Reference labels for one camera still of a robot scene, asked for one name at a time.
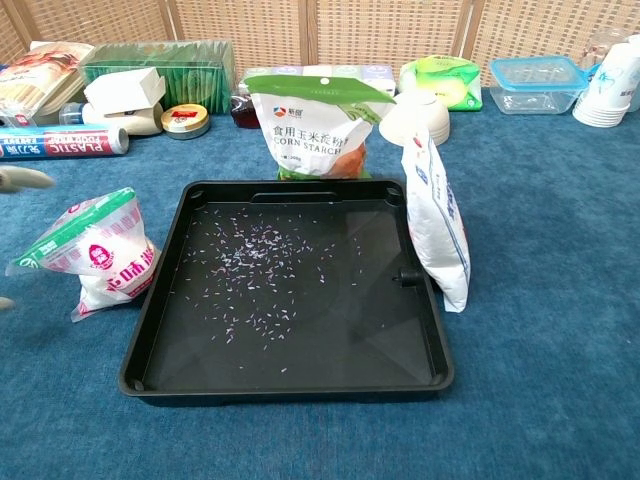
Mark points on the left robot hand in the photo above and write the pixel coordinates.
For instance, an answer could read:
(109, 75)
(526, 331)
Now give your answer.
(27, 179)

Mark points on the pink-white bag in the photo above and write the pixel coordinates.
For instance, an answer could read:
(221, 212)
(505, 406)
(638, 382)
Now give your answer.
(115, 260)

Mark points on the plastic food wrap box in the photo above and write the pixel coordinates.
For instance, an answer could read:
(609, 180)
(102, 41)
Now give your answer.
(60, 142)

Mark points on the bamboo skewers package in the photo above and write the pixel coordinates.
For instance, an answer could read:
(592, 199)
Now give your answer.
(40, 75)

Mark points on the beige bottle blue cap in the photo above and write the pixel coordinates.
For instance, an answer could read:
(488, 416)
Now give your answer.
(145, 122)

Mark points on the small white cardboard box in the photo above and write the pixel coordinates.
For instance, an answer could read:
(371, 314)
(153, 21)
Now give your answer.
(122, 87)

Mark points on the round gold tin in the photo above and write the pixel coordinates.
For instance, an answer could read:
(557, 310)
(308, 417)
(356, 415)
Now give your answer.
(185, 120)

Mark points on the clear box green sachets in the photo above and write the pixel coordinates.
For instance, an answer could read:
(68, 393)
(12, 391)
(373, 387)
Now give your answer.
(190, 70)

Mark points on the cola bottle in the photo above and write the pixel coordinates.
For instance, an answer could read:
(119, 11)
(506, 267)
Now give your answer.
(242, 115)

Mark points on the corn starch bag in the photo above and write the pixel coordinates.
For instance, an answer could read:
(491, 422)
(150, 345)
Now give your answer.
(310, 135)

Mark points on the pink tissue pack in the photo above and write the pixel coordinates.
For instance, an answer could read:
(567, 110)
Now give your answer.
(317, 70)

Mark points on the black plastic tray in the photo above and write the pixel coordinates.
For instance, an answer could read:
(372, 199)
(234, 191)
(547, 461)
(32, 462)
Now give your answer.
(300, 350)

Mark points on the rattan folding screen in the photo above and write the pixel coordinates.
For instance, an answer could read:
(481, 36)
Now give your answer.
(320, 30)

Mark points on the green tissue pack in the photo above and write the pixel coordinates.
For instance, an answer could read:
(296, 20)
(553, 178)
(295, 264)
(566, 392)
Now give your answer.
(347, 72)

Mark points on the purple tissue pack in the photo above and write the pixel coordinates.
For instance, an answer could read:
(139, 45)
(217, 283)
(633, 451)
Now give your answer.
(380, 77)

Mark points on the beige upturned bowl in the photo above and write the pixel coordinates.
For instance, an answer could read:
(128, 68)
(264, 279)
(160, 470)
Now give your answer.
(415, 112)

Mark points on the white snack bag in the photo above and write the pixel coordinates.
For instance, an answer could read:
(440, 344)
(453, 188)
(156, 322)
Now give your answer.
(440, 240)

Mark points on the yellow-green wet wipes pack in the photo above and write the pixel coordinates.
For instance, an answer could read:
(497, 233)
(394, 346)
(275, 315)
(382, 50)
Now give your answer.
(445, 80)

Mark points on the blue table carpet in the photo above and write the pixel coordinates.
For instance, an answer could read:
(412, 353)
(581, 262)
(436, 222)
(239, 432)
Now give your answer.
(525, 300)

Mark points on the clear container blue lid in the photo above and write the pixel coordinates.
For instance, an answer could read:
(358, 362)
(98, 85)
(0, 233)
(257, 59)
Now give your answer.
(537, 85)

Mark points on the white paper cup stack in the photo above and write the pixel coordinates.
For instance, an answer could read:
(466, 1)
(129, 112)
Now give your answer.
(605, 85)

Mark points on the clear plastic cup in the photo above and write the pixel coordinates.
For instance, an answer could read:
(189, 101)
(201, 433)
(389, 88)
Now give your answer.
(602, 42)

